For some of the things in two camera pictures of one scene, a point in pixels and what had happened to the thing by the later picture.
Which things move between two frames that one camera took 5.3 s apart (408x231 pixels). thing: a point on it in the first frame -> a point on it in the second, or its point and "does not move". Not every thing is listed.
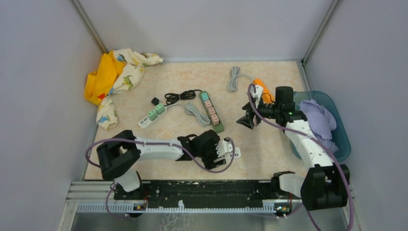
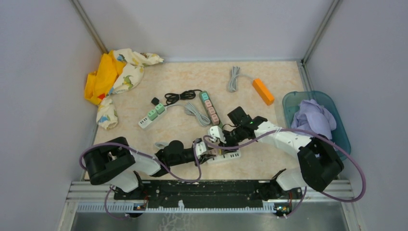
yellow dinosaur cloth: x=120 y=70 does not move
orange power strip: x=266 y=98 does not move
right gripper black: x=247 y=121 -> x=228 y=144
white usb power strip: x=237 y=153 does not move
